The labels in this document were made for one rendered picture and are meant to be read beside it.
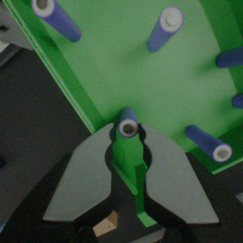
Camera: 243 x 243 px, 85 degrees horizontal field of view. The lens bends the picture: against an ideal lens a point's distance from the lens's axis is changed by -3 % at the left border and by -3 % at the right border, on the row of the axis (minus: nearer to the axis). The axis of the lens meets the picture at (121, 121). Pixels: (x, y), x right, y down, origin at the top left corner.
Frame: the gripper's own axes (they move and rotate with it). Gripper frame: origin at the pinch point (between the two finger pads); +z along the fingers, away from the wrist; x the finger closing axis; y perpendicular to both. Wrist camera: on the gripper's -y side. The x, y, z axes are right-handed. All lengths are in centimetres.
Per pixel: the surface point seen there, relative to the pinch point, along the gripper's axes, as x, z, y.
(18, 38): -40, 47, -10
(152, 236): 16, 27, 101
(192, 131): 7.9, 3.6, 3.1
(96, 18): -3.4, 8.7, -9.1
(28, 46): -42, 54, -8
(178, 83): 6.4, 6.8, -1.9
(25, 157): -58, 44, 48
